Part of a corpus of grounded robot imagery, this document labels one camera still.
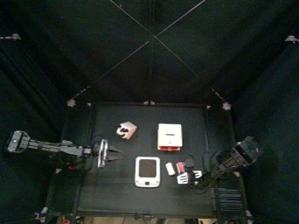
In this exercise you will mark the red toy salmon block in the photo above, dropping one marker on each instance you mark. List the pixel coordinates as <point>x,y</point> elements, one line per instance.
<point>180,167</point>

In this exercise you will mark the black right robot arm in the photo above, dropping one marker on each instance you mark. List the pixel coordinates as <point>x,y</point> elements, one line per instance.
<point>237,153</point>

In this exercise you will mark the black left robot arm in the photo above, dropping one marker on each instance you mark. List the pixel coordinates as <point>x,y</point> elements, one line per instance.
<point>50,145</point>

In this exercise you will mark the white toy rice block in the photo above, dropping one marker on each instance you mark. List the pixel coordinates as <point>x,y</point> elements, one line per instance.
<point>169,169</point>

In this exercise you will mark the white toy kitchen scale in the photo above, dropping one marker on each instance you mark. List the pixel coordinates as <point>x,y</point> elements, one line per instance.
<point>146,172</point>

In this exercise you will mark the red drawer with wooden knob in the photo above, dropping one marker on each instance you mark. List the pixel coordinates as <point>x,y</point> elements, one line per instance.
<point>169,148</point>

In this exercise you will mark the white box red label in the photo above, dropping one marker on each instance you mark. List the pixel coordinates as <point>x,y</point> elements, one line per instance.
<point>169,134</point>

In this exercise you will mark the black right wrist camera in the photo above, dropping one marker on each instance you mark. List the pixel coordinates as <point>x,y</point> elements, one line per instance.
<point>189,162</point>

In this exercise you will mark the grey pole foot bracket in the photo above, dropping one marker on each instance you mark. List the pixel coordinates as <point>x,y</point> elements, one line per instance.
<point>148,102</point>

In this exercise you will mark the grey frame clamp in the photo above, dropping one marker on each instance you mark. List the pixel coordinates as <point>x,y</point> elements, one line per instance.
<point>291,38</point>
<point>14,37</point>

